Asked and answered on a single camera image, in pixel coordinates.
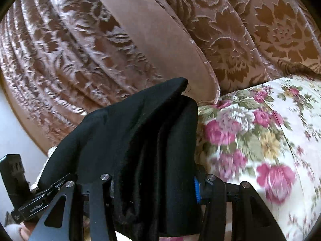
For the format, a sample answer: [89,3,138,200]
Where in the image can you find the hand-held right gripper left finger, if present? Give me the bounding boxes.
[27,174,119,241]

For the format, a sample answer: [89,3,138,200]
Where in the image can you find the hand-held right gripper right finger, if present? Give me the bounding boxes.
[194,174,288,241]

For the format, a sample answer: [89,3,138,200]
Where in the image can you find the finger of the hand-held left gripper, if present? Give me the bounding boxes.
[30,173,74,197]

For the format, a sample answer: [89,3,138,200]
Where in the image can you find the black pants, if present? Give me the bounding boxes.
[38,77,203,239]

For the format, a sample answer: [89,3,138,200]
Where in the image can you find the person's left hand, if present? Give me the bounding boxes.
[19,225,38,241]

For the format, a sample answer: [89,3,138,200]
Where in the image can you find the floral bedsheet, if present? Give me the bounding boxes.
[194,74,321,241]

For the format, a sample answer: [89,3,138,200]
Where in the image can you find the brown damask patterned fabric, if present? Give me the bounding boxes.
[0,0,321,155]

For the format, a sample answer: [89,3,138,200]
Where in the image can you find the plain brown cushion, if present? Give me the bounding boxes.
[81,0,221,104]

